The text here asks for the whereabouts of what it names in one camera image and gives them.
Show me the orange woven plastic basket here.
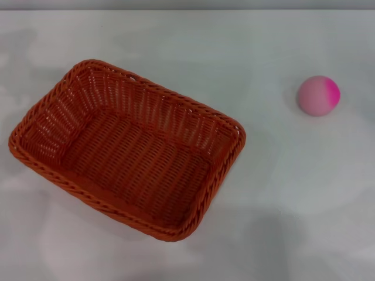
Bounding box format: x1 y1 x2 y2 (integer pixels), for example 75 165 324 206
8 59 247 243

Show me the pink peach toy ball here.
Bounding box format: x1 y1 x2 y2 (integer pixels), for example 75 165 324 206
298 75 342 118

